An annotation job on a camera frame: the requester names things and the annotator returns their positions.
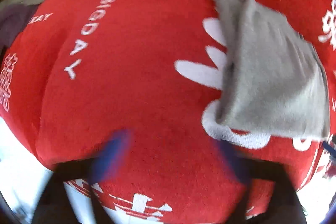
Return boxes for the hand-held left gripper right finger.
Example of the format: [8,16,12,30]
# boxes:
[214,139,308,224]

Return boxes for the grey sweater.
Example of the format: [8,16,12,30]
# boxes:
[213,0,331,141]

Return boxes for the purple cloth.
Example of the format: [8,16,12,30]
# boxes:
[0,4,38,55]

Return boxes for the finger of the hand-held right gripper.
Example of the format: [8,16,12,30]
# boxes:
[322,140,336,161]

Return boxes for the red printed blanket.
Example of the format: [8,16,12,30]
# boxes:
[0,0,336,224]

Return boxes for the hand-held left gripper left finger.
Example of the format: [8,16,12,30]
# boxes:
[33,129,133,224]

